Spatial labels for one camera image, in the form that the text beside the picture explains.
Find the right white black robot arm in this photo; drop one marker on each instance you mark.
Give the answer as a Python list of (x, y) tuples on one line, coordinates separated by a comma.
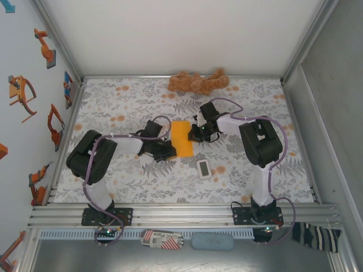
[(261, 141)]

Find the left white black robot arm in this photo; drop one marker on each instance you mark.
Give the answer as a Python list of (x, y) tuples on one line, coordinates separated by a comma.
[(82, 153)]

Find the floral patterned table mat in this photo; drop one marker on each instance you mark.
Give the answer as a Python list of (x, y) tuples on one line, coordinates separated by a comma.
[(170, 187)]

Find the white digital timer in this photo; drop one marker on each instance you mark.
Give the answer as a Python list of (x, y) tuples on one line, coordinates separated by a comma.
[(203, 168)]

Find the brown teddy bear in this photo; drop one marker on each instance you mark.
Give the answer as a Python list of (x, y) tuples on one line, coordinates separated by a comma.
[(195, 83)]

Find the red white printed package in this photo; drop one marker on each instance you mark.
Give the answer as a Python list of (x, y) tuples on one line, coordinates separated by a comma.
[(161, 240)]

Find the grey blue sponge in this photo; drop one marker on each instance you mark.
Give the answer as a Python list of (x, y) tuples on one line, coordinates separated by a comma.
[(212, 241)]

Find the black white striped sock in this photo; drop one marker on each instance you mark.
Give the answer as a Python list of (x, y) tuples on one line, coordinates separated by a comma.
[(317, 236)]

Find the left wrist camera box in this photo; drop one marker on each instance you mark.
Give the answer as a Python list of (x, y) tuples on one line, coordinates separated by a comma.
[(151, 129)]

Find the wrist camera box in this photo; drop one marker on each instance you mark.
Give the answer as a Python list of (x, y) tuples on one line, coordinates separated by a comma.
[(151, 129), (210, 112)]

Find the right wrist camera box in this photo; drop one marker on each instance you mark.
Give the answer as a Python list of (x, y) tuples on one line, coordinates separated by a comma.
[(210, 112)]

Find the wide aluminium frame rail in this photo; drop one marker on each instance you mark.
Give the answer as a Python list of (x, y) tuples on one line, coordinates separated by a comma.
[(181, 216)]

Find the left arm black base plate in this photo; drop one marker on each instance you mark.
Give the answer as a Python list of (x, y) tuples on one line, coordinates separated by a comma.
[(124, 216)]

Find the thin aluminium frame rail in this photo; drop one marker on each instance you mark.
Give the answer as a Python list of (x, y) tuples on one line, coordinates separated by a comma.
[(127, 76)]

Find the aluminium side frame rail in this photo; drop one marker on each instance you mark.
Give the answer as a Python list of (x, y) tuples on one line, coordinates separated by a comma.
[(65, 141), (292, 107)]

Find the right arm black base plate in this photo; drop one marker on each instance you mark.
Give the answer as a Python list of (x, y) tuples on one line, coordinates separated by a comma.
[(241, 216)]

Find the blue orange wall sticker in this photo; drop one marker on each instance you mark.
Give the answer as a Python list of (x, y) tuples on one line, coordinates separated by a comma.
[(68, 88)]

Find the aluminium frame post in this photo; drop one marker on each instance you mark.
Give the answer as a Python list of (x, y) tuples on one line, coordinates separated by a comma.
[(61, 42), (307, 42)]

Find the orange gripper claw wall sticker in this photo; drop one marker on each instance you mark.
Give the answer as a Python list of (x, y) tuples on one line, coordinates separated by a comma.
[(17, 90)]

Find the orange block wall sticker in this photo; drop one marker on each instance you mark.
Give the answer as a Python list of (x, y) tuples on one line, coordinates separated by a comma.
[(3, 151)]

